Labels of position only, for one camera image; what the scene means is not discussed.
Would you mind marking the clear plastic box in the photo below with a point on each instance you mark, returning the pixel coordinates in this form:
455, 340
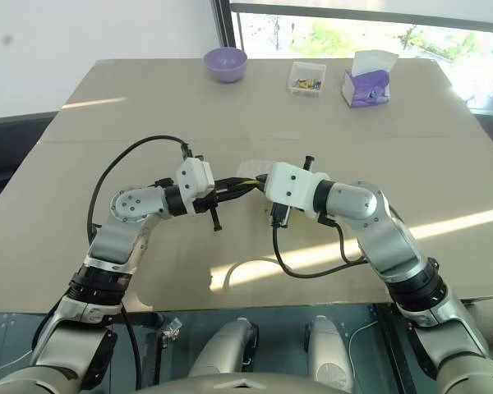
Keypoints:
296, 91

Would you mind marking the white tissue sheet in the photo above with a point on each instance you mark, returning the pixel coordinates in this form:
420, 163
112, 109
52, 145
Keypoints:
374, 60

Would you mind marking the black window frame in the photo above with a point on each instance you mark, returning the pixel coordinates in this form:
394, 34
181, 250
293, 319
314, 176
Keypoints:
226, 24

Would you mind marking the silver robot right leg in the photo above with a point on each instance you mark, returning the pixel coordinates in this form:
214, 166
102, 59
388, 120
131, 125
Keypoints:
328, 353

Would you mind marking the purple bowl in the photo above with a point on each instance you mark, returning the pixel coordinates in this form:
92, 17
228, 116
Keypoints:
225, 65

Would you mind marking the purple tissue pack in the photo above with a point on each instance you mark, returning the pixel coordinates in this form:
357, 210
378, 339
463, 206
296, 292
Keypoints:
363, 90

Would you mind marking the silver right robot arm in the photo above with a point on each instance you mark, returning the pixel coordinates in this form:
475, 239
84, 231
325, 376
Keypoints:
353, 201

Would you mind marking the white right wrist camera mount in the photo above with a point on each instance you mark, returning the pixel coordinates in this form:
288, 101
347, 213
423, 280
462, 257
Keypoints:
291, 184

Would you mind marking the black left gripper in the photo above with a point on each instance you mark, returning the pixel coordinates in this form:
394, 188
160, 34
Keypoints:
205, 201

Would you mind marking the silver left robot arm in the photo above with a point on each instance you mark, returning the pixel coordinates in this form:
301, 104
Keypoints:
135, 205

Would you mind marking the dark bench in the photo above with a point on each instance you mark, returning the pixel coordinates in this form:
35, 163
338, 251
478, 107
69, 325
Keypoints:
12, 147

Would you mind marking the colourful small pieces pile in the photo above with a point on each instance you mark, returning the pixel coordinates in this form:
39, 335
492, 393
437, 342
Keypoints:
307, 83

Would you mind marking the grey roller blind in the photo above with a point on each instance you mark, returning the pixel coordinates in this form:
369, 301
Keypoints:
374, 10

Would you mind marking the black table leg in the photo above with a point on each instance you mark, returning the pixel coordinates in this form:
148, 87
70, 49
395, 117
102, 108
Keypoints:
390, 353
156, 349

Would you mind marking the silver robot left leg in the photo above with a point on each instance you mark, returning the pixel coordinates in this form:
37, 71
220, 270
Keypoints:
226, 349

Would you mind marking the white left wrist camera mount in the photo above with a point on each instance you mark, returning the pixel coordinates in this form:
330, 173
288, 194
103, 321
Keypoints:
193, 176

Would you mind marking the clear zip bag yellow seal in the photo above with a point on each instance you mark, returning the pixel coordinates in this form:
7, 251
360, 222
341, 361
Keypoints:
252, 167

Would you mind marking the silver robot leg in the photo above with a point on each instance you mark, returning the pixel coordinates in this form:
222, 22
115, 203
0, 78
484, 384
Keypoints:
328, 353
226, 349

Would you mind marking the silver robot torso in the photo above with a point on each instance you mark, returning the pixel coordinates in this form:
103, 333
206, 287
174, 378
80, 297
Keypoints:
238, 383

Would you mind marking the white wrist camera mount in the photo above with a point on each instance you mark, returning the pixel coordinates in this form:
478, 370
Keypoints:
193, 176
291, 184

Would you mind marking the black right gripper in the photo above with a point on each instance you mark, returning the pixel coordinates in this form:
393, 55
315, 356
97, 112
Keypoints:
279, 213

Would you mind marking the metal table bracket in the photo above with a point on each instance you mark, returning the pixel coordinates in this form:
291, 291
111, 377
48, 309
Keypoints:
172, 330

